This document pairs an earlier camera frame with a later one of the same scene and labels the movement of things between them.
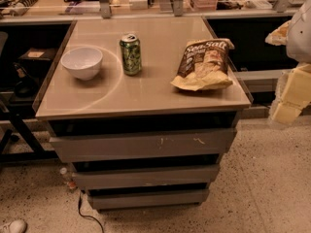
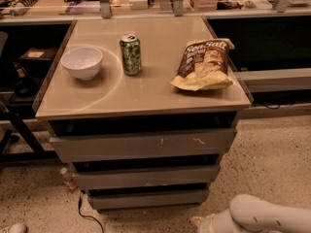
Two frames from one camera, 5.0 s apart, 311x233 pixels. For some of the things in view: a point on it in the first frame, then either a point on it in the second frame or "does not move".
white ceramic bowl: [84, 62] does not move
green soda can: [130, 47] does not move
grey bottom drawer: [148, 199] does not move
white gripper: [300, 38] -> [207, 223]
